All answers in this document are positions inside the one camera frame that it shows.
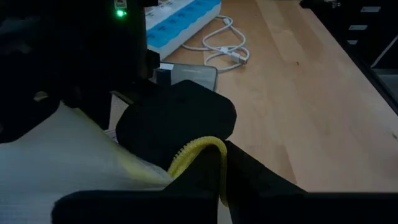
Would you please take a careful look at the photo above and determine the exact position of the white mesh pouch yellow zipper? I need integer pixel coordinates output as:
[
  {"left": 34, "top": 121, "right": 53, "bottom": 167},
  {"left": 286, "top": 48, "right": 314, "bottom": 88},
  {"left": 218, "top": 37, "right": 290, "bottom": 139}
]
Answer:
[{"left": 0, "top": 101, "right": 230, "bottom": 224}]

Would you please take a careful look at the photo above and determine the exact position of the white charging cable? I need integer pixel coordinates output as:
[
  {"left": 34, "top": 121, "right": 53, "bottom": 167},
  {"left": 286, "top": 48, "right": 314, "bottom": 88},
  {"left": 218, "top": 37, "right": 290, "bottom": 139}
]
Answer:
[{"left": 182, "top": 14, "right": 251, "bottom": 73}]

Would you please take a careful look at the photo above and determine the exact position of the black aluminium table frame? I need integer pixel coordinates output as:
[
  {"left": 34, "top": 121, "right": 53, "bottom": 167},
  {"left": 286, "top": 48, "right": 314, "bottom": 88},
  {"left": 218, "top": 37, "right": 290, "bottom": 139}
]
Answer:
[{"left": 300, "top": 0, "right": 398, "bottom": 116}]

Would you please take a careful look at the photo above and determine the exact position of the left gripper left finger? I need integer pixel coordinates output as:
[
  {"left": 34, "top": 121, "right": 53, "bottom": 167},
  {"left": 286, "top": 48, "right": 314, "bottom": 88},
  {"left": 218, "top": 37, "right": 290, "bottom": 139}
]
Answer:
[{"left": 169, "top": 145, "right": 220, "bottom": 192}]

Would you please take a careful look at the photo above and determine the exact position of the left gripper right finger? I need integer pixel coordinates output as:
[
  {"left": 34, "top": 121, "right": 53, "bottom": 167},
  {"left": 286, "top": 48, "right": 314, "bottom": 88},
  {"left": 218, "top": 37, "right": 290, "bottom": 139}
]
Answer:
[{"left": 225, "top": 141, "right": 308, "bottom": 195}]

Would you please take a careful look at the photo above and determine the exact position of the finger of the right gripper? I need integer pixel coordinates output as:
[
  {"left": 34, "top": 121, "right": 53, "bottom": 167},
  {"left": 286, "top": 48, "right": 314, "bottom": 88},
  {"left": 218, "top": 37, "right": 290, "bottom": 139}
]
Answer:
[{"left": 115, "top": 80, "right": 238, "bottom": 170}]

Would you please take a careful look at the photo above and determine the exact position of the teal white pill organizer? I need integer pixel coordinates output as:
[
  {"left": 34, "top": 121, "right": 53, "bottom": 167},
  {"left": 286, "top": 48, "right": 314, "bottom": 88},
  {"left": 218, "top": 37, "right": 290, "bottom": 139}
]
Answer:
[{"left": 144, "top": 0, "right": 222, "bottom": 60}]

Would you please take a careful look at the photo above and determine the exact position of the silver power bank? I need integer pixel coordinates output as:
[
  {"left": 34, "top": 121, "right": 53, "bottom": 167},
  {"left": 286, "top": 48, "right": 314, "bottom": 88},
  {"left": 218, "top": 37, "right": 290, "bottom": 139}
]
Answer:
[{"left": 154, "top": 62, "right": 218, "bottom": 92}]

